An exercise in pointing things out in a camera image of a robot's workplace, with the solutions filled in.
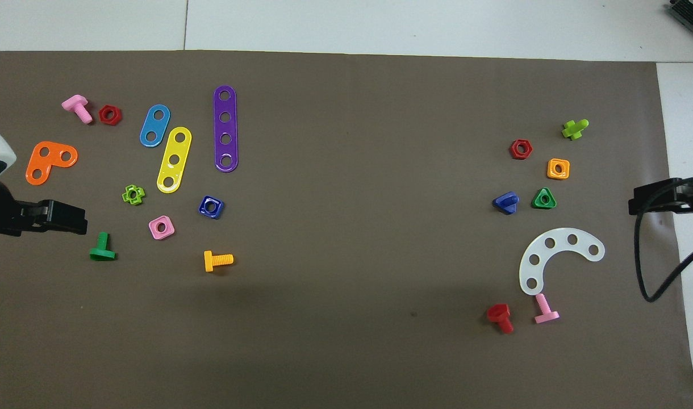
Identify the blue square nut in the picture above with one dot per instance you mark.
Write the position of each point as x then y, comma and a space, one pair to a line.
211, 207

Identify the blue triangle-head screw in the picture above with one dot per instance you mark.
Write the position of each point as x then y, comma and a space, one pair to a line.
505, 201

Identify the green plastic screw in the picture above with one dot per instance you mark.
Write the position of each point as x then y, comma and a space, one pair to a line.
102, 250

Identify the green cross-shaped nut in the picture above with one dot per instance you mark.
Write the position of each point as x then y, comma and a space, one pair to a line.
133, 195

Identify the pink square nut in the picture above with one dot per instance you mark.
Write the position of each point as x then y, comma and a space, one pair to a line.
161, 228

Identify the orange square nut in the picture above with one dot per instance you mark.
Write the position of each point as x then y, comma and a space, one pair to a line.
558, 168

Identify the lime green cross-head screw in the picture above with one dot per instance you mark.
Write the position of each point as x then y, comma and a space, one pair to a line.
575, 129

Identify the pink plastic screw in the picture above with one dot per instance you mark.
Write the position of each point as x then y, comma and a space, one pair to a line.
76, 105
545, 311

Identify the green triangle nut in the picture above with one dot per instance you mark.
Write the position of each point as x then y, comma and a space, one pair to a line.
544, 199

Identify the red hex nut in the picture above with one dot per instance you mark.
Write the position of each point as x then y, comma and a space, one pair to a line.
110, 115
520, 149

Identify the orange-yellow plastic screw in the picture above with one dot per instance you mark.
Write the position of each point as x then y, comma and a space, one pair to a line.
216, 261

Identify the red hex-head screw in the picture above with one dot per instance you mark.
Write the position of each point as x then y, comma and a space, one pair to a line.
500, 316

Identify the orange angled three-hole plate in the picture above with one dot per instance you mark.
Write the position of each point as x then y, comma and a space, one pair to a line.
44, 162

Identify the white curved five-hole strip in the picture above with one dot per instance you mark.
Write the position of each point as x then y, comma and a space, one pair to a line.
561, 238

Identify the blue two-hole strip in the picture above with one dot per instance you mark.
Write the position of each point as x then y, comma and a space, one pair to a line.
151, 135

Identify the yellow three-hole strip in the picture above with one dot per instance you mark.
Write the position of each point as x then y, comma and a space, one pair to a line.
178, 149

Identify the grey ribbed device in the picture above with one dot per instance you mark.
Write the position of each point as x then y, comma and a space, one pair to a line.
692, 12

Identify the purple four-hole strip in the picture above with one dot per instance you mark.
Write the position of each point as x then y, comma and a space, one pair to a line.
225, 128

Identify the brown table mat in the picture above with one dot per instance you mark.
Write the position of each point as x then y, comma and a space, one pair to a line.
346, 170

